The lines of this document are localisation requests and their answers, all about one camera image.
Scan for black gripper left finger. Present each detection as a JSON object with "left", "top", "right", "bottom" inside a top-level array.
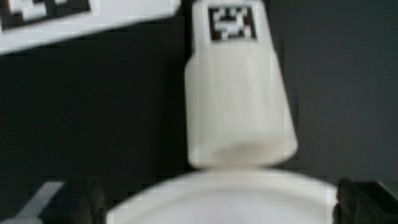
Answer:
[{"left": 39, "top": 178, "right": 107, "bottom": 224}]

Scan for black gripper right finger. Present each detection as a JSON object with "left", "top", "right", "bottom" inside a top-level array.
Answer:
[{"left": 332, "top": 179, "right": 398, "bottom": 224}]

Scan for white round table top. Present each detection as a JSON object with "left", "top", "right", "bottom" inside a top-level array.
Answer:
[{"left": 107, "top": 169, "right": 336, "bottom": 224}]

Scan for white cylindrical table leg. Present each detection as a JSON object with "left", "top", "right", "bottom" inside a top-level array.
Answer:
[{"left": 185, "top": 0, "right": 299, "bottom": 168}]

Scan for white cross-shaped table base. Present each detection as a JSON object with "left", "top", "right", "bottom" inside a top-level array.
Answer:
[{"left": 0, "top": 0, "right": 181, "bottom": 55}]

